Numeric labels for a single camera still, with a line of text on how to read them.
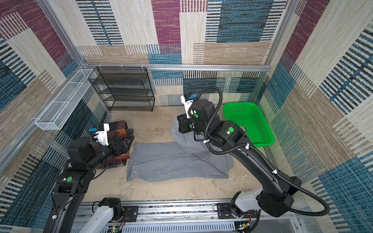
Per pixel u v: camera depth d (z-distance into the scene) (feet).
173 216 2.40
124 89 3.63
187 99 1.70
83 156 1.54
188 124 1.73
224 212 2.39
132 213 2.40
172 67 3.20
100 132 1.89
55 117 2.30
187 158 2.94
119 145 1.89
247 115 3.67
